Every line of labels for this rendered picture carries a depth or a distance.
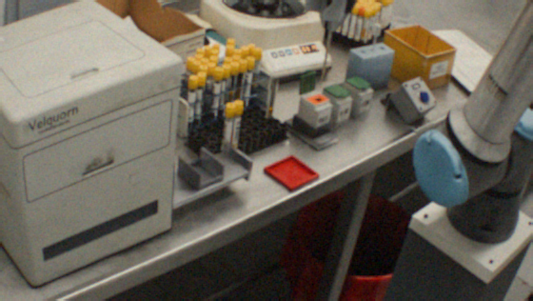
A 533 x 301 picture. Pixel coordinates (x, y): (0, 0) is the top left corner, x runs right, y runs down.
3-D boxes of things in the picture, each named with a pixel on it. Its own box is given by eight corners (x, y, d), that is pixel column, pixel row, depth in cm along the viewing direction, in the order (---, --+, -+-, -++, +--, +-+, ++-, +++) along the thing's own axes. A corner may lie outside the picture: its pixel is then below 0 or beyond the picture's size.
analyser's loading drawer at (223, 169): (150, 224, 112) (150, 198, 109) (127, 201, 115) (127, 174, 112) (250, 180, 124) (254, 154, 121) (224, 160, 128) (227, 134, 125)
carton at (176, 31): (99, 131, 133) (102, 60, 125) (39, 71, 149) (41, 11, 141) (201, 93, 148) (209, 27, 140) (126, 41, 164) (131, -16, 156)
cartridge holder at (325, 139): (317, 150, 137) (321, 133, 135) (283, 127, 142) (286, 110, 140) (337, 142, 141) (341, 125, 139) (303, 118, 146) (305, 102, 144)
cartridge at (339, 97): (334, 129, 144) (340, 99, 140) (316, 117, 147) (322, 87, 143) (347, 123, 147) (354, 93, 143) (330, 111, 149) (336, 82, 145)
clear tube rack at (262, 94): (184, 139, 135) (187, 105, 131) (152, 113, 140) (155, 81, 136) (268, 107, 148) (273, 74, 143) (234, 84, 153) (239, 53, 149)
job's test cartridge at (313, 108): (312, 137, 138) (318, 108, 135) (294, 125, 141) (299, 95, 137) (327, 130, 141) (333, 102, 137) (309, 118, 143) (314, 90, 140)
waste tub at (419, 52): (418, 95, 161) (426, 57, 155) (377, 68, 169) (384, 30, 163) (450, 84, 168) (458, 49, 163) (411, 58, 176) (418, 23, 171)
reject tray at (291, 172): (290, 191, 127) (291, 188, 126) (263, 170, 130) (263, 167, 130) (319, 177, 131) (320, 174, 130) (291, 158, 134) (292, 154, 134)
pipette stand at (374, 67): (360, 103, 154) (368, 61, 148) (337, 87, 158) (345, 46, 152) (391, 93, 159) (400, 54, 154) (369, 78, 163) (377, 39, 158)
